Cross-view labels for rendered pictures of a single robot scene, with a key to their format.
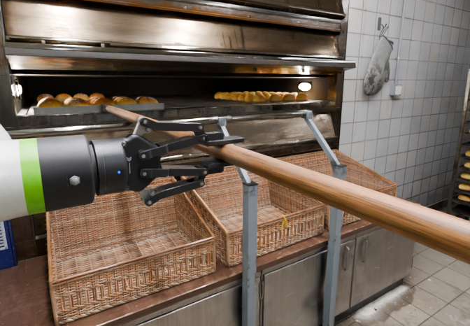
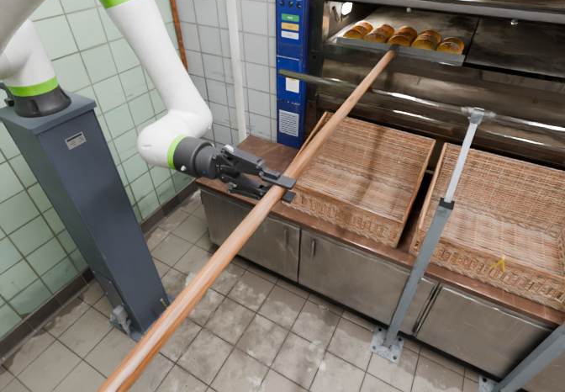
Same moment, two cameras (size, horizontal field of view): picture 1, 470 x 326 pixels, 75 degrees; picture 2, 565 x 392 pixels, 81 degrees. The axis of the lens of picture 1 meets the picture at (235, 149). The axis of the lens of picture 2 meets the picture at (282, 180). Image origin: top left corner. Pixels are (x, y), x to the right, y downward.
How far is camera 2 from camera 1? 63 cm
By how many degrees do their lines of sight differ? 59
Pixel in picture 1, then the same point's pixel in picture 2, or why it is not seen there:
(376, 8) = not seen: outside the picture
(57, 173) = (177, 161)
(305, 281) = (498, 331)
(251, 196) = (439, 215)
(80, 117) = (366, 55)
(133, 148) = (219, 161)
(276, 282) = (455, 303)
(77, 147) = (188, 152)
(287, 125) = not seen: outside the picture
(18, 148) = (171, 143)
